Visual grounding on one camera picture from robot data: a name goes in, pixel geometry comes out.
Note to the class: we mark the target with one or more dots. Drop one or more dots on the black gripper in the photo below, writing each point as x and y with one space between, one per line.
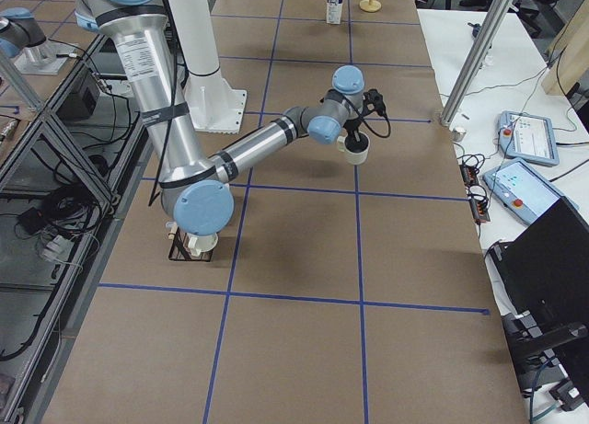
353 131

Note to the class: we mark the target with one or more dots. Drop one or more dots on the white mug dark interior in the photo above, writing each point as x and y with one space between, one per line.
355 147

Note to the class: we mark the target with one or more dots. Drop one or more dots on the milk carton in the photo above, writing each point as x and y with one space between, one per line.
333 11

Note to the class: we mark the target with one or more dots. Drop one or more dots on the second robot arm grey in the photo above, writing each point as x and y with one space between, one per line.
23 40

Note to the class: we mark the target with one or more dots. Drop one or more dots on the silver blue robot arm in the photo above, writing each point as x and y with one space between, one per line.
168 53

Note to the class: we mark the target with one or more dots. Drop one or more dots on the white cup in rack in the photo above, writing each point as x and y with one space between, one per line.
199 244

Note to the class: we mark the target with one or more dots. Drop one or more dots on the small metal cylinder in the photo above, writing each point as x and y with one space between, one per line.
458 134

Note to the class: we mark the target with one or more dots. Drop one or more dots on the wooden mug tree stand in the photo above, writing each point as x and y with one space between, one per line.
370 6

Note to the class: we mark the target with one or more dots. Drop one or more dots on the black orange adapter box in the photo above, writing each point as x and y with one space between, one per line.
478 197

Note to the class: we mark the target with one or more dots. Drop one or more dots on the teach pendant far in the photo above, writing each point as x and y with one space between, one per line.
529 137

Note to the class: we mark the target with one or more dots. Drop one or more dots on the teach pendant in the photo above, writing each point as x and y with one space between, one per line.
521 189
529 137

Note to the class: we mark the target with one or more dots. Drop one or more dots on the teach pendant near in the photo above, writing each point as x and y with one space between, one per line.
521 189

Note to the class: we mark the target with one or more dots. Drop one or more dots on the black power adapter box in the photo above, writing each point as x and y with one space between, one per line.
80 102

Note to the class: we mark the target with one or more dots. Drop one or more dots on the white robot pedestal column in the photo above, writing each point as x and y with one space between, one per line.
214 105

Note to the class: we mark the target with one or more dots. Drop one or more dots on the aluminium frame post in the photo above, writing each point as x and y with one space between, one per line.
476 55

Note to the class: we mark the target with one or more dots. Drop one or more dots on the black wire cup rack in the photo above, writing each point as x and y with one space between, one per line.
179 250

